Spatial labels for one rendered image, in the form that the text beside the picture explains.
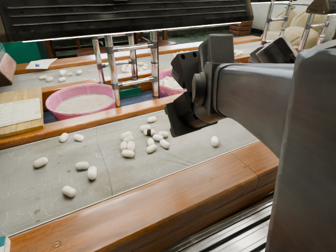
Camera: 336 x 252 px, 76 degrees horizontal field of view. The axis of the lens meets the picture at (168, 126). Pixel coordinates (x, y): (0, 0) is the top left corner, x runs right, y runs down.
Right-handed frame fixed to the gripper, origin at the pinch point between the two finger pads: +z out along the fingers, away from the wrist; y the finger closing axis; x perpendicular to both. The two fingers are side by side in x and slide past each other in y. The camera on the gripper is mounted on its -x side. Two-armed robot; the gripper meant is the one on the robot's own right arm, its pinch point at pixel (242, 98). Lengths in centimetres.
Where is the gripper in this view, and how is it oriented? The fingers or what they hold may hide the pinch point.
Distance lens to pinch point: 75.4
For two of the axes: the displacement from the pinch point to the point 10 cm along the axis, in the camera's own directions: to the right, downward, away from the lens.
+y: -8.8, 2.6, -3.9
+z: -3.5, 1.8, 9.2
